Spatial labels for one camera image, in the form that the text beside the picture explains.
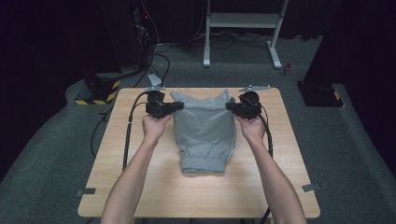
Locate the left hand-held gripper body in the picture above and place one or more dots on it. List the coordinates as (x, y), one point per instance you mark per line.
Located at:
(157, 107)

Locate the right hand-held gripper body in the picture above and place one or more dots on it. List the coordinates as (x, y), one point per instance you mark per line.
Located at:
(249, 107)

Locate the grey shorts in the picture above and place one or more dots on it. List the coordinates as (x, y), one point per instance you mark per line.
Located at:
(204, 130)

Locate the person's left hand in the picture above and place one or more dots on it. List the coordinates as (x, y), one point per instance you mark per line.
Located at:
(154, 127)

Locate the person's right hand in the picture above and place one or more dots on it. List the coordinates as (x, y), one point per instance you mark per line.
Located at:
(253, 129)

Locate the small red object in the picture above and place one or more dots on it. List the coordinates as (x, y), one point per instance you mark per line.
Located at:
(288, 69)

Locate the black yellow striped stand base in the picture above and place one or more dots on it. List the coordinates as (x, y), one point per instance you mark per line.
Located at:
(320, 95)
(99, 90)

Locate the white metal stand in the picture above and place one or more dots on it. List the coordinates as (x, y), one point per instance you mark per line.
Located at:
(241, 20)

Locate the grey tape piece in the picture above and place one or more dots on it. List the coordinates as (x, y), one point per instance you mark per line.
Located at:
(86, 191)
(311, 187)

